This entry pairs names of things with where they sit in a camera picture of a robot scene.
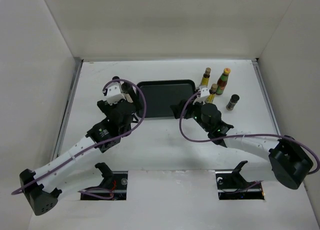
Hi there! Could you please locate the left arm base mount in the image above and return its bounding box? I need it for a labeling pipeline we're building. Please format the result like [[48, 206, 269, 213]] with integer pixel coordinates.
[[80, 162, 129, 201]]

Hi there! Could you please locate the purple cable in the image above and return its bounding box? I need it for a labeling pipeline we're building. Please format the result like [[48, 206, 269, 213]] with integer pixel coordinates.
[[11, 79, 148, 196], [179, 91, 320, 176]]

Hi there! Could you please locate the yellow label oil bottle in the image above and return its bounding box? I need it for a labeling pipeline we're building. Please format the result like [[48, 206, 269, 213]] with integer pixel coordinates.
[[199, 67, 211, 87], [205, 83, 218, 104]]

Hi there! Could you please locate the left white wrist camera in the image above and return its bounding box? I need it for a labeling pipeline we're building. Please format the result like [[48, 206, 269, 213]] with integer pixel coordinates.
[[102, 82, 125, 106]]

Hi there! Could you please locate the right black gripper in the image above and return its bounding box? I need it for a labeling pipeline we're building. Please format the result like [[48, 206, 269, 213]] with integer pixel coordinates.
[[170, 96, 211, 133]]

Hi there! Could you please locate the black plastic tray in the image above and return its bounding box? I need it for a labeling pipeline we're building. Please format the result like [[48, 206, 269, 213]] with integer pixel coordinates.
[[137, 79, 196, 118]]

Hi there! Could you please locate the white powder shaker bottle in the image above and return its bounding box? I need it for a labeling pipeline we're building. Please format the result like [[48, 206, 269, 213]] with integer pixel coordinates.
[[121, 82, 135, 103]]

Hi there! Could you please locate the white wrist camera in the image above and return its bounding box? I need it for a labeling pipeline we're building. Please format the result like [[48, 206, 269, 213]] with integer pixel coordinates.
[[193, 85, 210, 104], [102, 82, 125, 106]]

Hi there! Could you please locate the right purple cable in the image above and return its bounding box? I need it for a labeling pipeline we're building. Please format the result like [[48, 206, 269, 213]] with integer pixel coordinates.
[[179, 91, 320, 176]]

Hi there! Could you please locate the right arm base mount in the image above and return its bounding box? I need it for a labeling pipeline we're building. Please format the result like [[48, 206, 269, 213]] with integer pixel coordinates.
[[215, 161, 265, 201]]

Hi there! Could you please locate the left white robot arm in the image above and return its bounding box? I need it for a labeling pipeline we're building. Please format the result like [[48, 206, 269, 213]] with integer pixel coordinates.
[[19, 98, 146, 216]]

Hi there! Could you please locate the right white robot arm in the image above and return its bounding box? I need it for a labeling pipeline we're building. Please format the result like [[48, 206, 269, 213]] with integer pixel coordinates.
[[170, 100, 314, 190]]

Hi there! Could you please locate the small black cap spice jar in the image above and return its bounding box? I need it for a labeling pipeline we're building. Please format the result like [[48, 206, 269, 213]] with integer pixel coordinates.
[[226, 94, 240, 111]]

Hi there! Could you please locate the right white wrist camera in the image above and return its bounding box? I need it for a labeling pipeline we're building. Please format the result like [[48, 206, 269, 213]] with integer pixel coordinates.
[[193, 85, 210, 104]]

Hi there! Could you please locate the red sauce bottle green label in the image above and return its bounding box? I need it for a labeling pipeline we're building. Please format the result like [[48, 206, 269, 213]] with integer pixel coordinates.
[[216, 68, 231, 95]]

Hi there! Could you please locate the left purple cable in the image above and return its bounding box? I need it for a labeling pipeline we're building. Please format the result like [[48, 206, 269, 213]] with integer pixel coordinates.
[[11, 79, 148, 196]]

